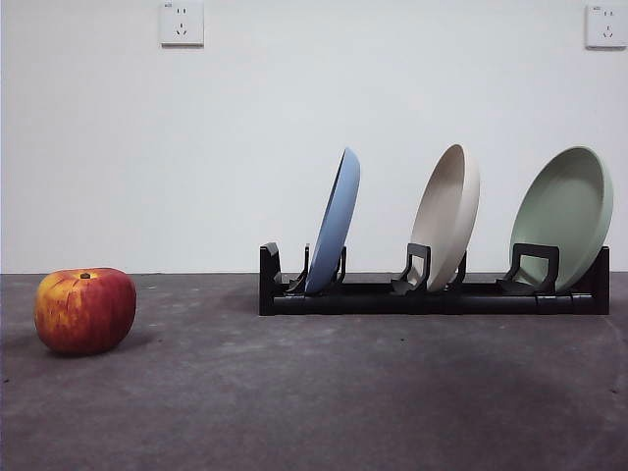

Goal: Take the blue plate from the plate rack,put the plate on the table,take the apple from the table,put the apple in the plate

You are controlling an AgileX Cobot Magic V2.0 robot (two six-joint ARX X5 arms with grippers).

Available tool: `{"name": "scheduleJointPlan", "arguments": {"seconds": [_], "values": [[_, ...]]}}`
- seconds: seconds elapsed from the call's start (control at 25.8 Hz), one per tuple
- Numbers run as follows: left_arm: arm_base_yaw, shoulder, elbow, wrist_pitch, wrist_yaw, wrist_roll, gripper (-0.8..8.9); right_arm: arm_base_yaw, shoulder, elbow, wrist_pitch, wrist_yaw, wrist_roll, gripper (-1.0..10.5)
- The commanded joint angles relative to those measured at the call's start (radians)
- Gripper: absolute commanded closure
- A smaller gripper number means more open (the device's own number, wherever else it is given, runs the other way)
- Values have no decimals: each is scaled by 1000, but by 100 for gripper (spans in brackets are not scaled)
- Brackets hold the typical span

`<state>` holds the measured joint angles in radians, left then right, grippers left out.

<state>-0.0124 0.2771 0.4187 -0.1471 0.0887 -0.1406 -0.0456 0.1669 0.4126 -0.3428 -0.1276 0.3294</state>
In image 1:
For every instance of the blue plate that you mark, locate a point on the blue plate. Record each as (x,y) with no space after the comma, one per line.
(333,225)

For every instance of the red yellow apple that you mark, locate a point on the red yellow apple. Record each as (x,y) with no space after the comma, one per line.
(83,314)

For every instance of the black plate rack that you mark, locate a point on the black plate rack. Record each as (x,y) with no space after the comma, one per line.
(392,303)

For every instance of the beige plate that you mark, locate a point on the beige plate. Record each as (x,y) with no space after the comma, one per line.
(449,221)

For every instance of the green plate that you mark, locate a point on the green plate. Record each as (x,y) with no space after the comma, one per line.
(564,211)

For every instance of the white wall socket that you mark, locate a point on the white wall socket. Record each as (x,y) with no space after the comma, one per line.
(181,24)
(607,27)

